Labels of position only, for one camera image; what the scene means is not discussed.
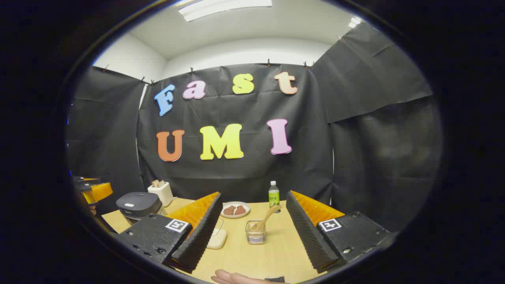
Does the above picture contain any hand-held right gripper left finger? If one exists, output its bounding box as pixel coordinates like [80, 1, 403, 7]
[118, 192, 223, 274]

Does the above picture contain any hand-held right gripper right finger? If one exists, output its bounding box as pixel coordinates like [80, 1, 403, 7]
[285, 190, 392, 274]

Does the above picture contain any dark grey rice cooker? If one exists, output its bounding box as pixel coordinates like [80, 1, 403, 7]
[116, 192, 163, 221]

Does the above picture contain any wooden spoon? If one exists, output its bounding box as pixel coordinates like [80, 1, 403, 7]
[252, 205, 281, 232]

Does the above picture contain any metal wire chopstick holder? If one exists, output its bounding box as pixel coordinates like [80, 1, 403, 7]
[245, 220, 267, 245]

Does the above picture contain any white round plate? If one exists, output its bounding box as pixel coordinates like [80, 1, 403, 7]
[221, 201, 251, 219]

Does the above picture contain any green label drink bottle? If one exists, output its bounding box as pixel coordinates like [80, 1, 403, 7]
[269, 181, 280, 208]

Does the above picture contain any white toaster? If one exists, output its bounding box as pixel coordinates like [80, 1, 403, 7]
[148, 180, 174, 207]

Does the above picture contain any black backdrop cloth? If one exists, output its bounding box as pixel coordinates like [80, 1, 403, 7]
[66, 22, 442, 233]

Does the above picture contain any long ceiling light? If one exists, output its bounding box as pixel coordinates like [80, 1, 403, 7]
[178, 0, 273, 22]

